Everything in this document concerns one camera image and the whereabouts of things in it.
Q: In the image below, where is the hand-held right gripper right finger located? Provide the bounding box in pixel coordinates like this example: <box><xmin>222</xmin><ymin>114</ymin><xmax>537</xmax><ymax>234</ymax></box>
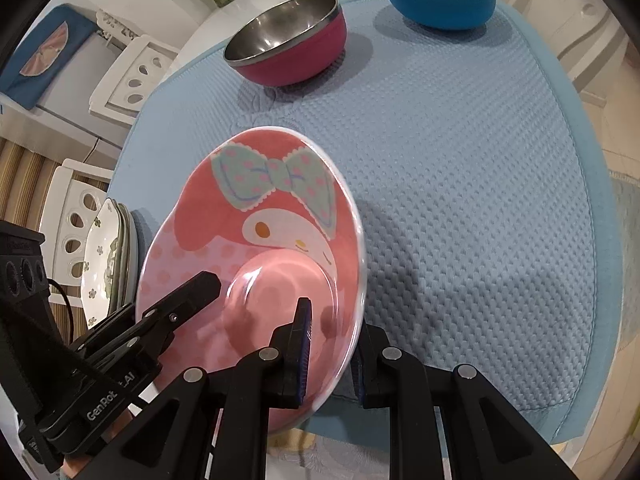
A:
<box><xmin>350</xmin><ymin>322</ymin><xmax>581</xmax><ymax>480</ymax></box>

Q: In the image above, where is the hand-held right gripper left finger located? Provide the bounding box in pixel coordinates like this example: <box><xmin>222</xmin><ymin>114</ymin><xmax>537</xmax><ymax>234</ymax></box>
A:
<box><xmin>87</xmin><ymin>297</ymin><xmax>315</xmax><ymax>480</ymax></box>

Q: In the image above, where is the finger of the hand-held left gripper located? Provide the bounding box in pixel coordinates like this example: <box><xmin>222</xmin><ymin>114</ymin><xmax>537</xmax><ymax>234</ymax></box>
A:
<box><xmin>142</xmin><ymin>271</ymin><xmax>222</xmax><ymax>356</ymax></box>
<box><xmin>72</xmin><ymin>305</ymin><xmax>146</xmax><ymax>366</ymax></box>

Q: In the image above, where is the white green flower plate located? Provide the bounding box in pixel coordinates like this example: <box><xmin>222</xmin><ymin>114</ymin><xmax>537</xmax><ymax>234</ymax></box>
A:
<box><xmin>112</xmin><ymin>200</ymin><xmax>137</xmax><ymax>311</ymax></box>
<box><xmin>80</xmin><ymin>197</ymin><xmax>133</xmax><ymax>331</ymax></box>

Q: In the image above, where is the pink cartoon bowl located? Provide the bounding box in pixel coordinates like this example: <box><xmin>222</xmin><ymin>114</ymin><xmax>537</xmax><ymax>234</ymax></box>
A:
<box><xmin>136</xmin><ymin>125</ymin><xmax>368</xmax><ymax>436</ymax></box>

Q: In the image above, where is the magenta steel bowl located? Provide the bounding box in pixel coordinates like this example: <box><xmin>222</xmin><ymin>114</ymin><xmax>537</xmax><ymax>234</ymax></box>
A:
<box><xmin>222</xmin><ymin>0</ymin><xmax>348</xmax><ymax>86</ymax></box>

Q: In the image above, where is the printed table cloth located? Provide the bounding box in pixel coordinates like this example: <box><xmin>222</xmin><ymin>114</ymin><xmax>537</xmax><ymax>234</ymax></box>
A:
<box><xmin>270</xmin><ymin>430</ymin><xmax>361</xmax><ymax>480</ymax></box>

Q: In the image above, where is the white dining chair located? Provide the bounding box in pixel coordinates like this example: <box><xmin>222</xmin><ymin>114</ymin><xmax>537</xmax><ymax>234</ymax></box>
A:
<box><xmin>89</xmin><ymin>34</ymin><xmax>182</xmax><ymax>126</ymax></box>
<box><xmin>510</xmin><ymin>0</ymin><xmax>626</xmax><ymax>106</ymax></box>
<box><xmin>39</xmin><ymin>159</ymin><xmax>118</xmax><ymax>306</ymax></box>

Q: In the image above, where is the striped rug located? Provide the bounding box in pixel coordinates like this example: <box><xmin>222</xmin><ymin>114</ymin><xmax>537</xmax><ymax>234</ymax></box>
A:
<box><xmin>0</xmin><ymin>137</ymin><xmax>108</xmax><ymax>331</ymax></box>

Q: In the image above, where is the light blue textured table mat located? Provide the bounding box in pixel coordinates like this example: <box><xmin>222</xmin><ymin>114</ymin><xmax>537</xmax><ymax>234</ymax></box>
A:
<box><xmin>107</xmin><ymin>0</ymin><xmax>613</xmax><ymax>448</ymax></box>

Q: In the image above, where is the white refrigerator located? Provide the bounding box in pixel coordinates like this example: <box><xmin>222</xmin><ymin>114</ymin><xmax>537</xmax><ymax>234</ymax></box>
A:
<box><xmin>0</xmin><ymin>2</ymin><xmax>126</xmax><ymax>151</ymax></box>

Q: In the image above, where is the blue fridge cover cloth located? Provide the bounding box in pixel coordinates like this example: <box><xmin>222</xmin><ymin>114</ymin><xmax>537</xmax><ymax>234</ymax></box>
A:
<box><xmin>0</xmin><ymin>2</ymin><xmax>98</xmax><ymax>111</ymax></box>

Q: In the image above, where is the white carved shelf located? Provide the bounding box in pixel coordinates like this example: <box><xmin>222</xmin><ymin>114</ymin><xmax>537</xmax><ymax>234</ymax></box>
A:
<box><xmin>95</xmin><ymin>7</ymin><xmax>151</xmax><ymax>48</ymax></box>

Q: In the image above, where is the black cable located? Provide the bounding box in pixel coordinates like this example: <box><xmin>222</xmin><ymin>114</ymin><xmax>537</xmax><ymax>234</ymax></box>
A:
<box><xmin>47</xmin><ymin>280</ymin><xmax>76</xmax><ymax>341</ymax></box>

